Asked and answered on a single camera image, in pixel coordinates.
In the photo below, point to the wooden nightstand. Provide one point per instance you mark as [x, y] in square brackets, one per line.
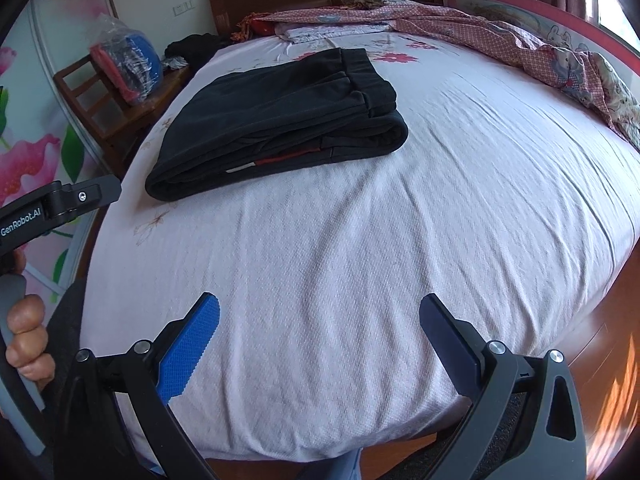
[180, 80]

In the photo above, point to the pink framed bed guard rail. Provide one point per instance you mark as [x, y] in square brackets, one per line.
[500, 5]

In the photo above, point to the white wall switch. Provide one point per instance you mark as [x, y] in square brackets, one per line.
[182, 8]

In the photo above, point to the red cloth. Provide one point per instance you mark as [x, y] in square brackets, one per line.
[262, 27]

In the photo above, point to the person's dark sweater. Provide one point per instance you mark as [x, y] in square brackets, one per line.
[70, 320]

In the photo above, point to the flower print wardrobe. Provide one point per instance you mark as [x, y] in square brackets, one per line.
[45, 85]

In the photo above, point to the window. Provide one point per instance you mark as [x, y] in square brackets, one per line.
[612, 10]

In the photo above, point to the black clothes pile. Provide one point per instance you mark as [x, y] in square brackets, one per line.
[200, 47]

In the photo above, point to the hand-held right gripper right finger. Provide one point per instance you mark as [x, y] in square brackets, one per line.
[450, 345]

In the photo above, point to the plastic bag of clothes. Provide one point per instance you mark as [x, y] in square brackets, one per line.
[127, 60]

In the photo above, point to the person's left hand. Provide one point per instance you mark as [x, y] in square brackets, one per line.
[30, 345]

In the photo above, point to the person's grey-blue trousers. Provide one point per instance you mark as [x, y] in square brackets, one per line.
[335, 467]

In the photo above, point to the white folded pillowcase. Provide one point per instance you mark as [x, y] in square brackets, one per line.
[310, 34]

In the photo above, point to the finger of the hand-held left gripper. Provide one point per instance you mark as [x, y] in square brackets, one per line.
[85, 196]

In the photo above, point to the dark pants with red lining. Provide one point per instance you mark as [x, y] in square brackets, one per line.
[250, 125]

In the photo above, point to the pink checkered blanket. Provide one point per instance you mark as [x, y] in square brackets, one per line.
[500, 35]

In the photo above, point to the bed with floral white sheet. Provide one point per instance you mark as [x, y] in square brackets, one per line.
[350, 285]

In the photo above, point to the wooden chair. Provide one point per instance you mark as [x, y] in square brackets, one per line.
[100, 115]

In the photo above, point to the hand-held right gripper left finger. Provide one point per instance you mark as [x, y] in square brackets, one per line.
[192, 345]

